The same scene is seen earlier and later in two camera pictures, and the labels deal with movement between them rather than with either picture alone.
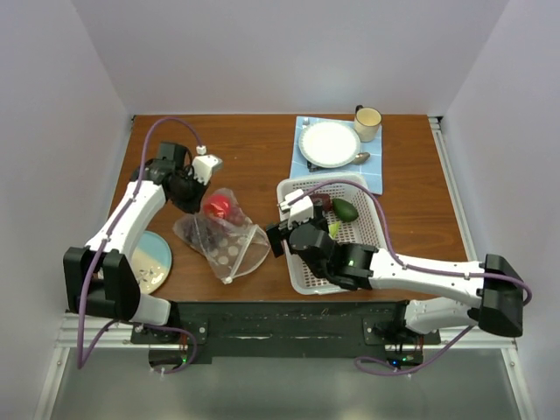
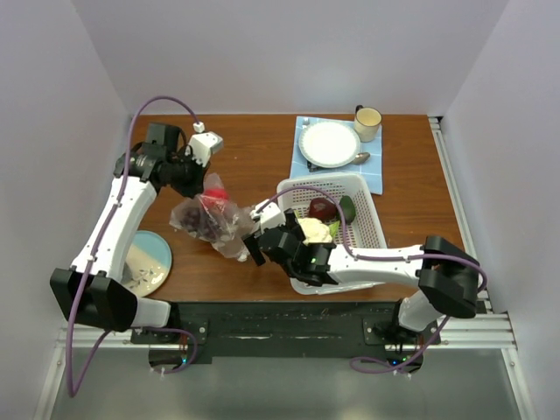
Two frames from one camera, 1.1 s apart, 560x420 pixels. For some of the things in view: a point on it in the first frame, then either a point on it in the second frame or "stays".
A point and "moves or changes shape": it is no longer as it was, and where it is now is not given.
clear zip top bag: [222, 233] moves or changes shape
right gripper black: [276, 236] -> [292, 222]
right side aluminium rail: [439, 129] stays
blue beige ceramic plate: [152, 258] stays
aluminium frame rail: [77, 333] stays
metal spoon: [360, 157] stays
